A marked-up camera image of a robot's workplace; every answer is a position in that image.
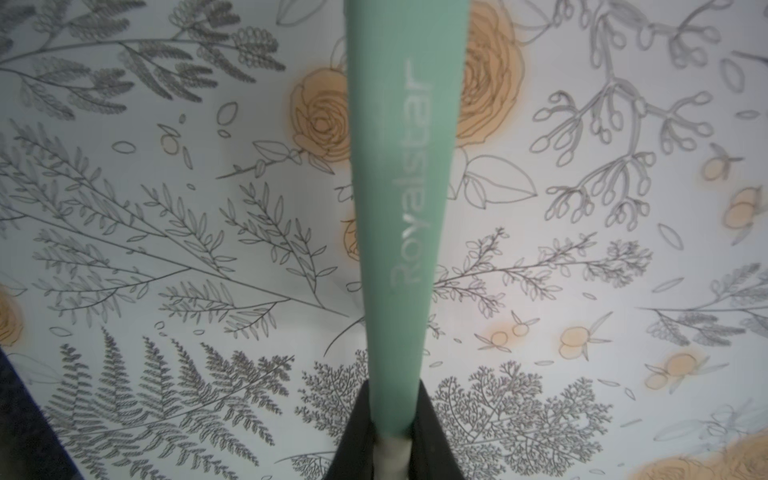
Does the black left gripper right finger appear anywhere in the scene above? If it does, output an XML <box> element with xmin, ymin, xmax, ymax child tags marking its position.
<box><xmin>408</xmin><ymin>383</ymin><xmax>464</xmax><ymax>480</ymax></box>

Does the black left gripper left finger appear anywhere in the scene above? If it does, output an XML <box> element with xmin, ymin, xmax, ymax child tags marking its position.
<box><xmin>324</xmin><ymin>380</ymin><xmax>375</xmax><ymax>480</ymax></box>

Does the mint handle cream spoon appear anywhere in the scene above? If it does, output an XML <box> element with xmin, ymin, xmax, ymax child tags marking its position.
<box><xmin>346</xmin><ymin>1</ymin><xmax>470</xmax><ymax>479</ymax></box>

